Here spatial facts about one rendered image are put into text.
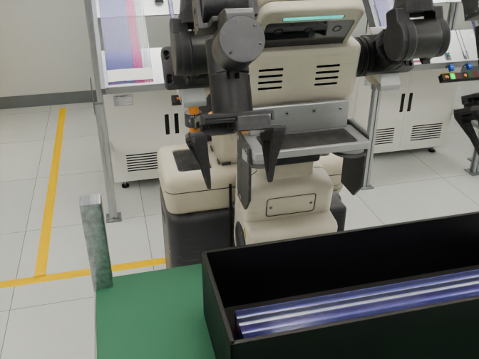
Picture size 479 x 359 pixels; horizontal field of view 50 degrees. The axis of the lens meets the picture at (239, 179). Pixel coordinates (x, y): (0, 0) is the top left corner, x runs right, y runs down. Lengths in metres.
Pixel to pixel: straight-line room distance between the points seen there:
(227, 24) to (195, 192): 0.86
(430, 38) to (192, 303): 0.67
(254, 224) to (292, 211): 0.10
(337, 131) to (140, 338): 0.63
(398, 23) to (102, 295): 0.72
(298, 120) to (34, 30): 3.54
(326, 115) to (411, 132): 2.39
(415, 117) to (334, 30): 2.44
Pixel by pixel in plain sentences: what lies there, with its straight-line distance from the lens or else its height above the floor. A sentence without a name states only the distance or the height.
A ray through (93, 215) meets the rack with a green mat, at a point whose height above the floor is 1.08.
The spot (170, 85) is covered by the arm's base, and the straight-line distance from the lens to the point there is 1.06.
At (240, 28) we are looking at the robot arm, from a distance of 0.65.
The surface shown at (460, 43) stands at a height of 0.80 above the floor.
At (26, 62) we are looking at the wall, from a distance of 4.54.
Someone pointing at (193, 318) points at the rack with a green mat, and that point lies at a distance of 0.76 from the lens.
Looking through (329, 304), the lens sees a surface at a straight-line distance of 0.73.
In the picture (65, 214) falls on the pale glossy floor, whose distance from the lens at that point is 2.95.
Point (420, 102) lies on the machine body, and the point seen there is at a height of 0.38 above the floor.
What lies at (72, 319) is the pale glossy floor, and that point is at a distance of 2.26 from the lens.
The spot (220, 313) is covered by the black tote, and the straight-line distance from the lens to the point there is 0.61.
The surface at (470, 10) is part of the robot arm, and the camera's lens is 0.92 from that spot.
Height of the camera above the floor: 1.47
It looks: 28 degrees down
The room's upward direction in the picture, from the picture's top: straight up
